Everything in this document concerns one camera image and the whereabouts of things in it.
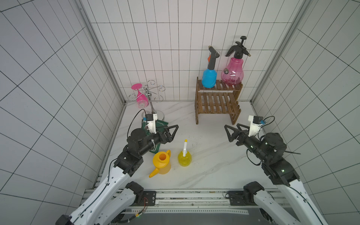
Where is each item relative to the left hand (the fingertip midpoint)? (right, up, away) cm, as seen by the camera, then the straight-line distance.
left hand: (171, 129), depth 68 cm
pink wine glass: (-22, +17, +26) cm, 38 cm away
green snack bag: (-11, -1, +32) cm, 34 cm away
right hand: (+26, +2, -3) cm, 26 cm away
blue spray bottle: (+23, +32, +19) cm, 43 cm away
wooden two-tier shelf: (+37, +19, +35) cm, 54 cm away
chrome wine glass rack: (-16, +20, +18) cm, 31 cm away
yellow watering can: (-6, -18, +7) cm, 21 cm away
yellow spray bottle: (+7, -16, +7) cm, 19 cm away
